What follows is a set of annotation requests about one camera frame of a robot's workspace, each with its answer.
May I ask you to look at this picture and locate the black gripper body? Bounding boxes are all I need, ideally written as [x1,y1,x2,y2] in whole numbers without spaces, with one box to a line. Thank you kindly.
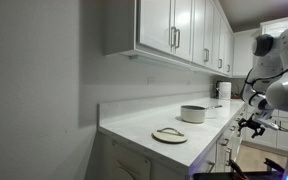
[238,118,265,138]

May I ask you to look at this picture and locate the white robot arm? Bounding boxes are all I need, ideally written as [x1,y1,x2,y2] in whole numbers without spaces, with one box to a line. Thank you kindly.
[239,29,288,180]

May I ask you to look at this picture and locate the cream pot lid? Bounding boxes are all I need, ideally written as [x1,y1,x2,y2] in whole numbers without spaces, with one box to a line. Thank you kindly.
[152,127,188,144]

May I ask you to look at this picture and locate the white paper towel roll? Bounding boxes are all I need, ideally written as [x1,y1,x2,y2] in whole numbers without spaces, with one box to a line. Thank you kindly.
[218,82,231,100]

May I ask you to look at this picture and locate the black red tool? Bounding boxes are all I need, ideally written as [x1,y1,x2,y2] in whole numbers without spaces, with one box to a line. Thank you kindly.
[229,158,285,180]

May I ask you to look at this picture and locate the white wall outlet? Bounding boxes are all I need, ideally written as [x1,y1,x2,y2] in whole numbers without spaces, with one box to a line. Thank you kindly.
[147,77,155,85]

